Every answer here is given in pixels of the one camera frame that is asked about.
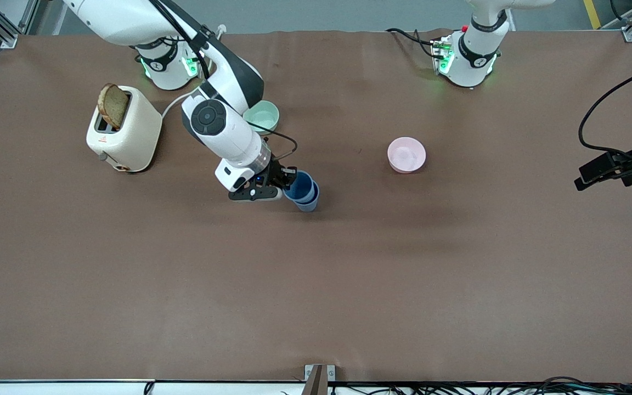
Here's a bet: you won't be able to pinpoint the black left base cable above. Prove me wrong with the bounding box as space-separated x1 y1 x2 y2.
386 27 438 58

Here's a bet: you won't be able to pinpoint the pink bowl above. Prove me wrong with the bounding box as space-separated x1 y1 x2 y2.
387 137 427 174

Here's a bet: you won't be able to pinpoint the white table edge rail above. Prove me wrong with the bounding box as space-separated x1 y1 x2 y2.
0 380 632 395

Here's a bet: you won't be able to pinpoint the cream white toaster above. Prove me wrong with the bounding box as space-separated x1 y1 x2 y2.
86 85 163 173

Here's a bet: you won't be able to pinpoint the tangled black floor cables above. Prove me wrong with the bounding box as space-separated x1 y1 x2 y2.
330 376 632 395

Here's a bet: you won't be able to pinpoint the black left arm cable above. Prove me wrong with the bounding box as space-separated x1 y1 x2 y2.
578 58 632 165

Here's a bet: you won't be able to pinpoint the blue plastic cup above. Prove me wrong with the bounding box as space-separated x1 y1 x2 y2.
292 184 320 213
284 170 317 202

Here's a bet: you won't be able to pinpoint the brown bread slice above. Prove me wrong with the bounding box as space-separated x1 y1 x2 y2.
97 83 130 130

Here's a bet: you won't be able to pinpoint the brown table cover sheet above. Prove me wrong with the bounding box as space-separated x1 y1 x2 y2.
0 29 632 383

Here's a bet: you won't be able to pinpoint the mint green bowl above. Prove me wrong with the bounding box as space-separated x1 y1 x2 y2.
244 100 280 136

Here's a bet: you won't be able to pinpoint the metal table edge bracket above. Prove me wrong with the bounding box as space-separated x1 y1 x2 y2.
304 364 336 395

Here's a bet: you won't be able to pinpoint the white toaster power cable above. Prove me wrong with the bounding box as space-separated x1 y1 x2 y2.
161 25 227 119

